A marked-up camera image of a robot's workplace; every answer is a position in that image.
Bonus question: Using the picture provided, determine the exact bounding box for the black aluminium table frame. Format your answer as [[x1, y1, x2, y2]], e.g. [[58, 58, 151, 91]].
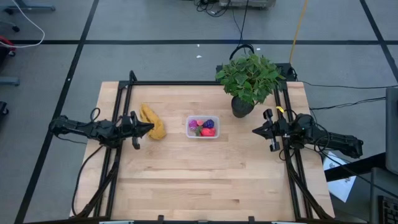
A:
[[70, 63, 335, 224]]

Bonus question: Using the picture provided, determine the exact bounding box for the black desk bar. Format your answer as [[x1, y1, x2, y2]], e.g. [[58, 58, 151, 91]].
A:
[[324, 152, 387, 183]]

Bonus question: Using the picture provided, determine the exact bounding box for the grey furniture foot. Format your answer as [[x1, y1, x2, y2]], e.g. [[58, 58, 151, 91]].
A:
[[0, 76, 21, 87]]

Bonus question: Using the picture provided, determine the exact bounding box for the white printed paper sheet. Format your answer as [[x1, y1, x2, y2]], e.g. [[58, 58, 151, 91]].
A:
[[323, 151, 357, 203]]

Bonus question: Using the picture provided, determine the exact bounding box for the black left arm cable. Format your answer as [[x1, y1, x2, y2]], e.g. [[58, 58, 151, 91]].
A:
[[71, 144, 106, 217]]

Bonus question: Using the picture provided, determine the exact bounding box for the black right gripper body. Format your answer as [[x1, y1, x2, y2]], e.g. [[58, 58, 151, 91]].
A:
[[263, 109, 290, 153]]

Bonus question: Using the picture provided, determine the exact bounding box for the long black floor cable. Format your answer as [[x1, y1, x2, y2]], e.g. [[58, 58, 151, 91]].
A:
[[298, 80, 398, 90], [309, 96, 387, 111]]

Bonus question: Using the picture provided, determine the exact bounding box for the grey equipment box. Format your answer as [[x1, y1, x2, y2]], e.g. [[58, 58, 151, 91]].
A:
[[218, 0, 277, 9]]

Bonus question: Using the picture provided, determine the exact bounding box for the potted green tree black pot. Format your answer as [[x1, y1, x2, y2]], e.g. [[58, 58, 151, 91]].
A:
[[215, 53, 287, 119]]

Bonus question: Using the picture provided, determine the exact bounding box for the white floor cable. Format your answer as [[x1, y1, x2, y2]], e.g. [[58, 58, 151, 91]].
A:
[[0, 0, 46, 49]]

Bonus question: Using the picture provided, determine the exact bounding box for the grey computer case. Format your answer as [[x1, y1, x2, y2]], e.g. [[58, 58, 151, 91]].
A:
[[385, 86, 398, 175]]

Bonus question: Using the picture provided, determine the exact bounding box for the yellow plush banana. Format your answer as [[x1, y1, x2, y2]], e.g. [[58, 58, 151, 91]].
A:
[[139, 103, 167, 141]]

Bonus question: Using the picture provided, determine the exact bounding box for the red green dragon fruit plush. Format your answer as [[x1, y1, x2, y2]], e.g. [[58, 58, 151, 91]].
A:
[[200, 127, 217, 138]]

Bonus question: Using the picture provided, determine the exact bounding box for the clear plastic tupperware container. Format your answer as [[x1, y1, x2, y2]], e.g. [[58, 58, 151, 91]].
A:
[[185, 115, 221, 139]]

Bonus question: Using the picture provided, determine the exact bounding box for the thick yellow hanging cable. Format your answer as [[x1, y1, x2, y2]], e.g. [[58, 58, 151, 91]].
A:
[[289, 0, 309, 65]]

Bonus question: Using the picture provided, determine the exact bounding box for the grey chair base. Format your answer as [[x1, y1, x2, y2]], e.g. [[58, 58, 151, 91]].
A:
[[2, 0, 57, 15]]

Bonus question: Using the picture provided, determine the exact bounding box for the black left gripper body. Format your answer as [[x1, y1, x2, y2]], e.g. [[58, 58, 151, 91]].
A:
[[121, 110, 141, 151]]

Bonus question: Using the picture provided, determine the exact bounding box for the black keyboard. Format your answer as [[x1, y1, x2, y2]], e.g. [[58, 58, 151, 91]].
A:
[[377, 195, 398, 224]]

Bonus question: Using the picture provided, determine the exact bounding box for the black cable tangle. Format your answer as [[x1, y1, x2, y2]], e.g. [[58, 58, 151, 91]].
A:
[[190, 0, 231, 18]]

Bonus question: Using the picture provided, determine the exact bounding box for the red object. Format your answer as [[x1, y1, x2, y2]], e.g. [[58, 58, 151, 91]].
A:
[[0, 35, 17, 57]]

